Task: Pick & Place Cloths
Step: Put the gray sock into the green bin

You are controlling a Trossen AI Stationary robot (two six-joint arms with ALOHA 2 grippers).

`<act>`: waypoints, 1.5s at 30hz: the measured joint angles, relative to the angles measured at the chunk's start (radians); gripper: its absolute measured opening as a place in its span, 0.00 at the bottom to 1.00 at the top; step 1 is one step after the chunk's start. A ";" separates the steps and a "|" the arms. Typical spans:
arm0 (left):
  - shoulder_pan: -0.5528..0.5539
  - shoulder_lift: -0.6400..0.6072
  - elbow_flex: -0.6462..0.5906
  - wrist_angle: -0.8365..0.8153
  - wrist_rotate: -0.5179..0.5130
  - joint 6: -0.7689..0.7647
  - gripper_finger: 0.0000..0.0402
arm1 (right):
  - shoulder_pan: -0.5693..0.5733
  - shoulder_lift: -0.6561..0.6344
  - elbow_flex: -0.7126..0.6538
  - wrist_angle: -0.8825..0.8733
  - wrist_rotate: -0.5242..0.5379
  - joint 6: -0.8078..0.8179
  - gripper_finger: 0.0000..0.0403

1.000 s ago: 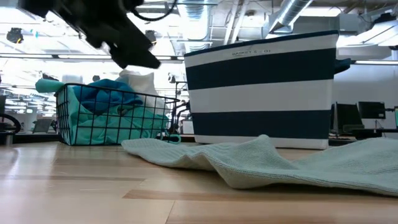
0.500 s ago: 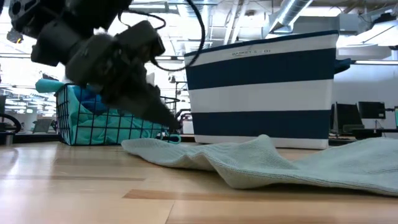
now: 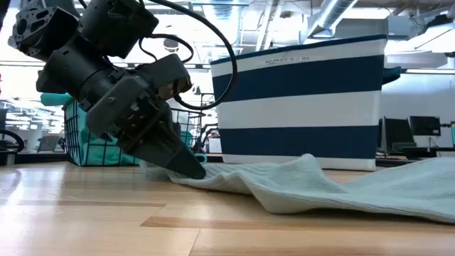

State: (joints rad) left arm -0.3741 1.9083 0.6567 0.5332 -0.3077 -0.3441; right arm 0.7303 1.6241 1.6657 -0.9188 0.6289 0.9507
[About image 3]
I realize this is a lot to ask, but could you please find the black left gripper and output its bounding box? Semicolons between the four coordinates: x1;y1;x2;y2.
84;73;207;181

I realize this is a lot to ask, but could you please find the turquoise cloth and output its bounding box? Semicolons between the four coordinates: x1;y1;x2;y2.
39;92;208;166

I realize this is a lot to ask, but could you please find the grey-green ribbed knit cloth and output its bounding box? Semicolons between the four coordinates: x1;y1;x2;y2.
141;153;455;224

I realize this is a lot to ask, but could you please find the black ceiling spotlight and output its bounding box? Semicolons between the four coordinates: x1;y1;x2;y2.
162;37;181;53

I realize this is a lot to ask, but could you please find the navy white striped fabric basket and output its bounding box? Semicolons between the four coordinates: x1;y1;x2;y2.
210;33;402;172

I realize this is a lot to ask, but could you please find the black background monitor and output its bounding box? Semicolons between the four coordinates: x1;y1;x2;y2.
409;115;442;137
382;117;416;153

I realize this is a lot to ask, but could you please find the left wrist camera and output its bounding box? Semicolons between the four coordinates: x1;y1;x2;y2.
136;53;193;104

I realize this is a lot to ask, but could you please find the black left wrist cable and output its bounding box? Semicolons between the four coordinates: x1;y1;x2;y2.
137;0;238;111

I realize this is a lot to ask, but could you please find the corrugated silver duct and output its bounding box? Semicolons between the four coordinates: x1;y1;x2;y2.
209;0;247;22

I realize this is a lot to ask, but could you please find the smooth silver duct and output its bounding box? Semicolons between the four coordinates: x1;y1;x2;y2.
306;0;359;38

